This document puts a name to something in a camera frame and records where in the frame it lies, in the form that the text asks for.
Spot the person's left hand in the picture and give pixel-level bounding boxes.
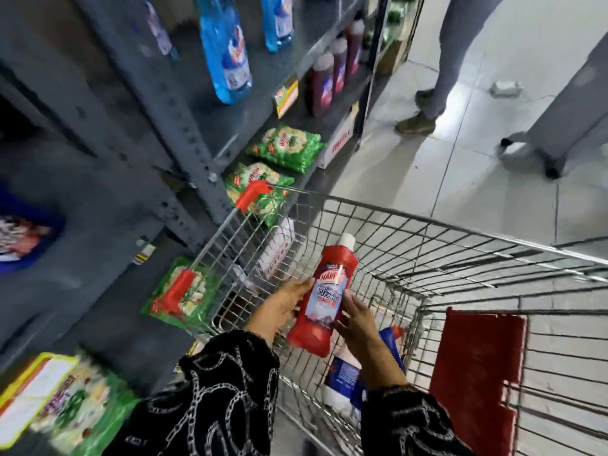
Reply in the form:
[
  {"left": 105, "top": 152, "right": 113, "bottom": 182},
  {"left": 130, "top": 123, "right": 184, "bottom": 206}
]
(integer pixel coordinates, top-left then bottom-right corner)
[{"left": 250, "top": 278, "right": 315, "bottom": 336}]

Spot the person's right hand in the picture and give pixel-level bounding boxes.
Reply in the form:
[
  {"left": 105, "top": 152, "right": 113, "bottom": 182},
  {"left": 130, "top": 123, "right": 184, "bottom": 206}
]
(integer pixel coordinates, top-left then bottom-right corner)
[{"left": 332, "top": 289, "right": 383, "bottom": 359}]

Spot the red bottle with white cap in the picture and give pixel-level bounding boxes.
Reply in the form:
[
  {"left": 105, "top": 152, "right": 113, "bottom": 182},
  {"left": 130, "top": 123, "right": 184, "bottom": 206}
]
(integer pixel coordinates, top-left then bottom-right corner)
[{"left": 287, "top": 232, "right": 360, "bottom": 358}]

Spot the person's right forearm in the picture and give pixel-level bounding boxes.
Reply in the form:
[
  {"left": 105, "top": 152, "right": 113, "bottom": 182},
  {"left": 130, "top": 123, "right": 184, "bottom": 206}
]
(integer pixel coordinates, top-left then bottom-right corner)
[{"left": 354, "top": 344, "right": 472, "bottom": 456}]

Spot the person's left forearm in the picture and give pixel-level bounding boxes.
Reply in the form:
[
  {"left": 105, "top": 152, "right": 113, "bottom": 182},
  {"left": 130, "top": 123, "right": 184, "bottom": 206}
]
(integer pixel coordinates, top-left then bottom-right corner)
[{"left": 102, "top": 318, "right": 282, "bottom": 456}]

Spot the white packet with red print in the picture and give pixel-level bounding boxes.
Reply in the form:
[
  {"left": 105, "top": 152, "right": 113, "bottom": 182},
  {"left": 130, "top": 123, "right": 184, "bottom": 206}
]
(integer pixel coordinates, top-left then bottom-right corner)
[{"left": 256, "top": 217, "right": 298, "bottom": 282}]

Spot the blue and white bottle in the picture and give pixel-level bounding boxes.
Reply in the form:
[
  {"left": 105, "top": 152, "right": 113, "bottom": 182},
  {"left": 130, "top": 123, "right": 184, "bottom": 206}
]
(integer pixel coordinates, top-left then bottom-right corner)
[{"left": 322, "top": 326, "right": 407, "bottom": 424}]

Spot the green snack packet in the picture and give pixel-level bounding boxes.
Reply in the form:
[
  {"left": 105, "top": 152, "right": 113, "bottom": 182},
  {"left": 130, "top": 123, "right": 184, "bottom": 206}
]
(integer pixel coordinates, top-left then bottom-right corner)
[
  {"left": 225, "top": 161, "right": 295, "bottom": 229},
  {"left": 245, "top": 125, "right": 326, "bottom": 175},
  {"left": 28, "top": 353, "right": 139, "bottom": 456},
  {"left": 141, "top": 255, "right": 222, "bottom": 331}
]

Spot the red cart seat flap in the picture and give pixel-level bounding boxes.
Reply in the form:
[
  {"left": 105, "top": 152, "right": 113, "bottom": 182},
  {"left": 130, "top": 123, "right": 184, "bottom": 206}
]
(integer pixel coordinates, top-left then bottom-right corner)
[{"left": 429, "top": 308, "right": 528, "bottom": 456}]

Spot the small shelf price label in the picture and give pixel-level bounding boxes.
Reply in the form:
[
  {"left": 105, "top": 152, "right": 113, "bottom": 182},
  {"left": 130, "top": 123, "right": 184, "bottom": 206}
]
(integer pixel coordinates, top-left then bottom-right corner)
[{"left": 132, "top": 238, "right": 157, "bottom": 266}]

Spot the yellow shelf price tag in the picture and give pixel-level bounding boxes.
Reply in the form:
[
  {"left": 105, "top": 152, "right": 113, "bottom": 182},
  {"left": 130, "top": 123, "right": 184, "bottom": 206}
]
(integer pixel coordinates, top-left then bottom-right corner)
[{"left": 274, "top": 79, "right": 299, "bottom": 119}]

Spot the dark red liquid bottle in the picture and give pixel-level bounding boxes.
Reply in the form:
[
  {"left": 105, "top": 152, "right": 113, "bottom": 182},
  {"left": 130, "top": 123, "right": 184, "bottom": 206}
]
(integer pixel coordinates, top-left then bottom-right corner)
[
  {"left": 345, "top": 18, "right": 366, "bottom": 77},
  {"left": 330, "top": 37, "right": 349, "bottom": 94},
  {"left": 311, "top": 51, "right": 336, "bottom": 117}
]

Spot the grey metal shelving unit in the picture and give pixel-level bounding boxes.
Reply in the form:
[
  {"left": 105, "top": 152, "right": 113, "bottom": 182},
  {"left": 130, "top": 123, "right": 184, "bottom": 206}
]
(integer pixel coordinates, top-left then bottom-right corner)
[{"left": 0, "top": 0, "right": 395, "bottom": 404}]

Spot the white device on floor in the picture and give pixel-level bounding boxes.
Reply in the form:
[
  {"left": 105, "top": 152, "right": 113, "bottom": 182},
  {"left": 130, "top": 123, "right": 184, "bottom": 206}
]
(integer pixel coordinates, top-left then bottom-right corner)
[{"left": 490, "top": 80, "right": 523, "bottom": 98}]

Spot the background shelf with green goods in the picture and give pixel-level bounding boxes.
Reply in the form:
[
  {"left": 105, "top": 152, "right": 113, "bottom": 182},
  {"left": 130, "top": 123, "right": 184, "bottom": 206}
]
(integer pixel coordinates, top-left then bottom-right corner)
[{"left": 363, "top": 0, "right": 427, "bottom": 76}]

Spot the dark blue packet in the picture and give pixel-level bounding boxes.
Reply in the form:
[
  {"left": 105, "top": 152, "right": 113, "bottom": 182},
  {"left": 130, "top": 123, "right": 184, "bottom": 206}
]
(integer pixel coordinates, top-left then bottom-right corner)
[{"left": 0, "top": 184, "right": 66, "bottom": 274}]

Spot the white packet with yellow edge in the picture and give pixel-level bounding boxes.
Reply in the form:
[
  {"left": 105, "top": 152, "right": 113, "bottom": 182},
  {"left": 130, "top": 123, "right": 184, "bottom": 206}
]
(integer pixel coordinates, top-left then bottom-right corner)
[{"left": 0, "top": 351, "right": 80, "bottom": 450}]

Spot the metal wire shopping cart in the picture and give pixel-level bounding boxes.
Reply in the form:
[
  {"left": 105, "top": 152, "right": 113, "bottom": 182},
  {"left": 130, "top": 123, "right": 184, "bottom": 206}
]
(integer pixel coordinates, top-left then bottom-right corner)
[{"left": 161, "top": 180, "right": 608, "bottom": 456}]

